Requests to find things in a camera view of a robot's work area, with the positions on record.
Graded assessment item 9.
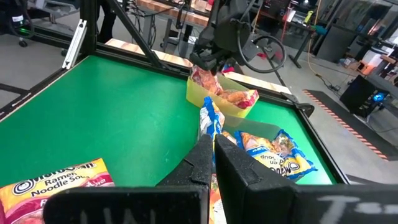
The blue Maruchan noodle packet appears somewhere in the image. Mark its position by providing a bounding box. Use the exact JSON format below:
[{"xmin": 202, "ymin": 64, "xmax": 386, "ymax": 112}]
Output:
[
  {"xmin": 221, "ymin": 129, "xmax": 239, "ymax": 146},
  {"xmin": 198, "ymin": 95, "xmax": 226, "ymax": 166},
  {"xmin": 233, "ymin": 129, "xmax": 318, "ymax": 182}
]

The green felt table mat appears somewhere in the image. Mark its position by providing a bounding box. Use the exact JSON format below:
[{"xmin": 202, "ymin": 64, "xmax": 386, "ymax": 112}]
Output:
[{"xmin": 0, "ymin": 55, "xmax": 338, "ymax": 187}]

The silver aluminium bracket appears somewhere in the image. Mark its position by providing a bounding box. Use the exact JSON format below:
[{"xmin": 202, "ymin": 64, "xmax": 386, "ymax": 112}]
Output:
[{"xmin": 62, "ymin": 19, "xmax": 88, "ymax": 70}]

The orange Maruchan noodle packet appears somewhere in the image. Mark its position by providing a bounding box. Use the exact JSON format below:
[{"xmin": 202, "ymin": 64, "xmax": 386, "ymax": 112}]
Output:
[{"xmin": 208, "ymin": 173, "xmax": 228, "ymax": 224}]

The black metal table frame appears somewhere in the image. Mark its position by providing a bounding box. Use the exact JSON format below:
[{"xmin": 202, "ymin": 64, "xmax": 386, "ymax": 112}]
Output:
[{"xmin": 0, "ymin": 0, "xmax": 351, "ymax": 186}]

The dark green plastic bin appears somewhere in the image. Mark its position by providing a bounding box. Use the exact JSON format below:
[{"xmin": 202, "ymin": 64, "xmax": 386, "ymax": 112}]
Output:
[{"xmin": 197, "ymin": 113, "xmax": 299, "ymax": 184}]

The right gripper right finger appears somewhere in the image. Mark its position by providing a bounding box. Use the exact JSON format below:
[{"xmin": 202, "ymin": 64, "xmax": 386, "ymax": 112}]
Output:
[{"xmin": 215, "ymin": 134, "xmax": 398, "ymax": 224}]

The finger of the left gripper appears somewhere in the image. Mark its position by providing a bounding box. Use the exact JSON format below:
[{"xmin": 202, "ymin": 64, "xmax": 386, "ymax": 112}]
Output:
[{"xmin": 208, "ymin": 62, "xmax": 225, "ymax": 77}]

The yellow-green plastic bin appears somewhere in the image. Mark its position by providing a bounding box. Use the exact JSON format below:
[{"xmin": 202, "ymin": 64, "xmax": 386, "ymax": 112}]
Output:
[{"xmin": 185, "ymin": 73, "xmax": 261, "ymax": 119}]

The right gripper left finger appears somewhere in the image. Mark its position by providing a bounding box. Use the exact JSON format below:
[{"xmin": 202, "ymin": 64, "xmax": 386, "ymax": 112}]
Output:
[{"xmin": 43, "ymin": 134, "xmax": 215, "ymax": 224}]

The red Maruchan noodle packet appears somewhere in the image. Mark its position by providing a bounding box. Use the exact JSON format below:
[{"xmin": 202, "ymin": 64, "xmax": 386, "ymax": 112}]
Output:
[
  {"xmin": 0, "ymin": 157, "xmax": 116, "ymax": 224},
  {"xmin": 219, "ymin": 88, "xmax": 261, "ymax": 110},
  {"xmin": 190, "ymin": 65, "xmax": 224, "ymax": 96}
]

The black hazard-striped floor mat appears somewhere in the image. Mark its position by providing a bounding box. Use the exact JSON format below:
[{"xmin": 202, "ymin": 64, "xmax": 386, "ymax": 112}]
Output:
[{"xmin": 303, "ymin": 89, "xmax": 398, "ymax": 161}]

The black computer blue light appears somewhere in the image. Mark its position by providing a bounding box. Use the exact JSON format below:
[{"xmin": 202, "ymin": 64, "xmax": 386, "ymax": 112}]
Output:
[{"xmin": 339, "ymin": 74, "xmax": 386, "ymax": 114}]

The wooden background workbench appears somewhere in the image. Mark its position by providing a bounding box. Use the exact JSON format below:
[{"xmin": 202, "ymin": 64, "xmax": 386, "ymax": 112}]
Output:
[{"xmin": 136, "ymin": 0, "xmax": 315, "ymax": 69}]

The black wheeled machine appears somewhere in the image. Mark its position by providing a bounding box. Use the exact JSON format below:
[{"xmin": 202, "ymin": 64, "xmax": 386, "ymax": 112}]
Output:
[{"xmin": 0, "ymin": 0, "xmax": 37, "ymax": 48}]

